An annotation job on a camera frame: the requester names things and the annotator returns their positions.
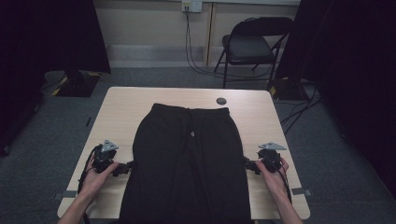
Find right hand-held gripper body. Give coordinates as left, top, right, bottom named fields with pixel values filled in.
left=257, top=142, right=288, bottom=174

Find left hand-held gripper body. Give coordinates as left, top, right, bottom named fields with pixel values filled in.
left=92, top=139, right=120, bottom=174

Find black pants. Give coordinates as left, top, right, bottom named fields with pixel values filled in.
left=119, top=103, right=252, bottom=224

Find person's right hand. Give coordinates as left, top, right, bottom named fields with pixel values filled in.
left=255, top=157, right=290, bottom=201

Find person's left hand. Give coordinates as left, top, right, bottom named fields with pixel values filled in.
left=78, top=161, right=120, bottom=201

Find grey tape strip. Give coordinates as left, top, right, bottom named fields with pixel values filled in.
left=52, top=189, right=78, bottom=201
left=290, top=187, right=312, bottom=197

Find dark stand base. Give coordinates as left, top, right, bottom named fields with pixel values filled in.
left=269, top=77, right=308, bottom=101

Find black stand base yellow tape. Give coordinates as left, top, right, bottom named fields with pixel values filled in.
left=55, top=70, right=102, bottom=98

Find black folding chair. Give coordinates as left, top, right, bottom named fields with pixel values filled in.
left=214, top=16, right=295, bottom=90

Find tall black curtain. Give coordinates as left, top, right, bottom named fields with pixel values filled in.
left=275, top=0, right=396, bottom=200

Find wide black curtain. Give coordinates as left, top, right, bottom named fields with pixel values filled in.
left=0, top=0, right=112, bottom=157

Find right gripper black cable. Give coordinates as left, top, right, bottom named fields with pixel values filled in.
left=277, top=167, right=293, bottom=205

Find black floor cables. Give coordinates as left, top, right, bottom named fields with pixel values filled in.
left=279, top=83, right=323, bottom=134

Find white wall outlet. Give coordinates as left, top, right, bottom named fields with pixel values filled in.
left=181, top=0, right=204, bottom=13

